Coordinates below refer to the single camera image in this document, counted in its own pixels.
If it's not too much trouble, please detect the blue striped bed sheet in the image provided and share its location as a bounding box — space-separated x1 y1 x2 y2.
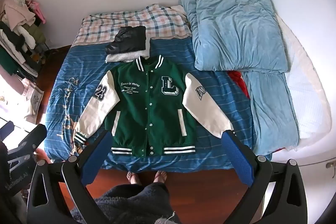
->
43 36 272 170

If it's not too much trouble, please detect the pile of clothes on rack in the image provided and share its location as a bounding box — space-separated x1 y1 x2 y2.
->
0 0 50 77

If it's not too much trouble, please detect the white printed tote bag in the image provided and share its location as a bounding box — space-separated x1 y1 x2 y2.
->
22 78 46 122

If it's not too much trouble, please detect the person's dark fuzzy robe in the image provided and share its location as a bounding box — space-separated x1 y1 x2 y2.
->
71 182 181 224

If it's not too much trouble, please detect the green varsity jacket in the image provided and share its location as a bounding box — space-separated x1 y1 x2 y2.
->
73 55 234 157

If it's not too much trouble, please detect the white mattress cover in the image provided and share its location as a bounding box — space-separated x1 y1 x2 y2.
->
276 14 332 147

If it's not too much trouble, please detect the person's right foot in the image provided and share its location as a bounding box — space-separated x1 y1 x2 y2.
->
154 171 168 184

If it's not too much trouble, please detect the red cloth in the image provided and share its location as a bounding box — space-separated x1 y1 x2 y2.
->
227 70 250 98

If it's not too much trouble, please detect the light blue duvet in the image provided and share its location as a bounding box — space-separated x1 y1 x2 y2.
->
180 0 300 155

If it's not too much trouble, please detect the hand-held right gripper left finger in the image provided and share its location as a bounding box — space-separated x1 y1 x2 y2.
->
27 131 113 224

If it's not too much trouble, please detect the black folded jacket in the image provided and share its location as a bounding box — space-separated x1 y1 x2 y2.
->
105 26 151 63

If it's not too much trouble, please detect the person's foot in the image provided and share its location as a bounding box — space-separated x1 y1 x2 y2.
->
126 172 141 185
154 171 168 184

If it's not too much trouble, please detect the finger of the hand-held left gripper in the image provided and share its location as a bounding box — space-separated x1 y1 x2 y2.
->
7 124 48 161

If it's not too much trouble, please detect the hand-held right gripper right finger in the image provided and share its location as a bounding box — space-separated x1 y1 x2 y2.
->
221 130 308 224

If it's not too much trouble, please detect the person's left foot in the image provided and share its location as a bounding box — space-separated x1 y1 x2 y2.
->
126 172 141 185

